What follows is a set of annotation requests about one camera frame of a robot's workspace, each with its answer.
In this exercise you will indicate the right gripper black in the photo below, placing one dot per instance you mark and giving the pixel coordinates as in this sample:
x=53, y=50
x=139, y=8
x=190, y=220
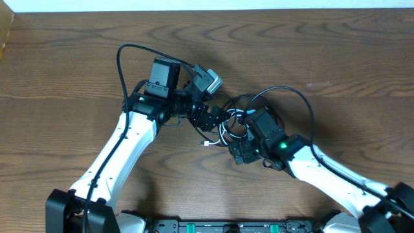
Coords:
x=247, y=146

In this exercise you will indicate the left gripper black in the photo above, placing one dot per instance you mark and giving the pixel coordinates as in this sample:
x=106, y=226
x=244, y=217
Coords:
x=200, y=114

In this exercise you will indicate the cardboard panel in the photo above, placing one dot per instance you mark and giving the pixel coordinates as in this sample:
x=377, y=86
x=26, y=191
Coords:
x=6, y=20

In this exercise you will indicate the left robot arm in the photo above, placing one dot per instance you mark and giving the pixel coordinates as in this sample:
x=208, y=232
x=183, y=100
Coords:
x=63, y=210

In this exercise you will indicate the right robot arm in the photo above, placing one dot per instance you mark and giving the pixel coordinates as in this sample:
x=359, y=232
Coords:
x=370, y=206

